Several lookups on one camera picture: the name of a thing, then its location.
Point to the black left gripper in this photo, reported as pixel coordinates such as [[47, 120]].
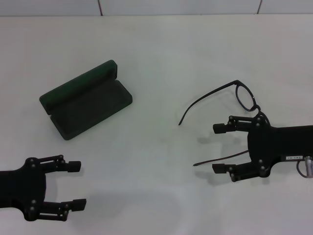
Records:
[[22, 188]]

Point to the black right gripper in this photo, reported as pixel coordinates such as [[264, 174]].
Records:
[[274, 144]]

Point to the black glasses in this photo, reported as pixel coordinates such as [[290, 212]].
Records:
[[237, 82]]

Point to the green glasses case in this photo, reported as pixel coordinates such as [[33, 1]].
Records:
[[90, 110]]

